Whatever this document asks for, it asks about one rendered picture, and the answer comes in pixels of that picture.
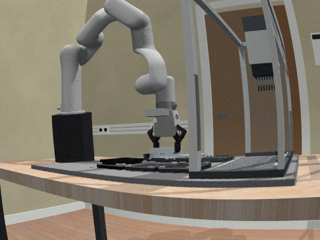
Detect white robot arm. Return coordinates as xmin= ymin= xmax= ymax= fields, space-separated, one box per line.
xmin=57 ymin=0 xmax=178 ymax=117

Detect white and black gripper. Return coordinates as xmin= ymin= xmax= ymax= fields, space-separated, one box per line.
xmin=147 ymin=109 xmax=187 ymax=153

